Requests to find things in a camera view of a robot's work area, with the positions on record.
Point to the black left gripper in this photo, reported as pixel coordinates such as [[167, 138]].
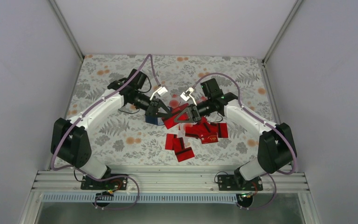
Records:
[[153, 108]]

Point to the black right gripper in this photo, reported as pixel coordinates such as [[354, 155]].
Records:
[[196, 118]]

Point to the red card pile top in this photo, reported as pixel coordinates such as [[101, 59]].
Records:
[[170, 122]]

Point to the red card pile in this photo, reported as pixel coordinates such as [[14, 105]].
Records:
[[170, 122], [197, 130]]

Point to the red VIP card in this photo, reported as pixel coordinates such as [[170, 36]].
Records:
[[209, 138]]

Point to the navy blue card holder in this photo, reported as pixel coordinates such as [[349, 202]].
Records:
[[154, 120]]

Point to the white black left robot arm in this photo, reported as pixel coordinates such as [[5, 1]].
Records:
[[70, 139]]

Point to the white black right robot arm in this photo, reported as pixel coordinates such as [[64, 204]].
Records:
[[276, 143]]

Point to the red card pile centre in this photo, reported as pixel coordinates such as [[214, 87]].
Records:
[[197, 130]]

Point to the red card front middle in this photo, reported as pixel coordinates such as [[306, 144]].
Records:
[[178, 145]]

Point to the red card front left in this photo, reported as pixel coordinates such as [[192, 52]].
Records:
[[169, 141]]

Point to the red card front bottom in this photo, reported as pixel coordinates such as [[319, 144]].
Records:
[[183, 154]]

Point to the red card far right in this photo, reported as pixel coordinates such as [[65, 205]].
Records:
[[222, 130]]

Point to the floral patterned table cloth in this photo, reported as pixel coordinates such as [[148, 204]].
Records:
[[124, 137]]

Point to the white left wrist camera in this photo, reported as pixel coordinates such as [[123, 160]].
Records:
[[160, 91]]

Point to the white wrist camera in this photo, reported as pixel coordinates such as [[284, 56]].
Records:
[[160, 91], [187, 95]]

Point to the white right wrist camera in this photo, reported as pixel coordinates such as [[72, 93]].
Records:
[[187, 95]]

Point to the aluminium front rail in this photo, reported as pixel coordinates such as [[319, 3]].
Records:
[[168, 179]]

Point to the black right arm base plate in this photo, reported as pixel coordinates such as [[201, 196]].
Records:
[[235, 183]]

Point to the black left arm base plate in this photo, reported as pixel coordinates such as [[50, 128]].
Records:
[[119, 183]]

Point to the aluminium left corner post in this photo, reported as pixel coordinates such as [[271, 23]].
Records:
[[59, 15]]

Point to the aluminium corner post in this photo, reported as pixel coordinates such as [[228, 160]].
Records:
[[59, 15], [282, 31]]

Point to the grey slotted cable duct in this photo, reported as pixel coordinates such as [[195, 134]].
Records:
[[83, 197]]

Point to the aluminium right corner post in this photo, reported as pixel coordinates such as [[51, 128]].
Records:
[[282, 31]]

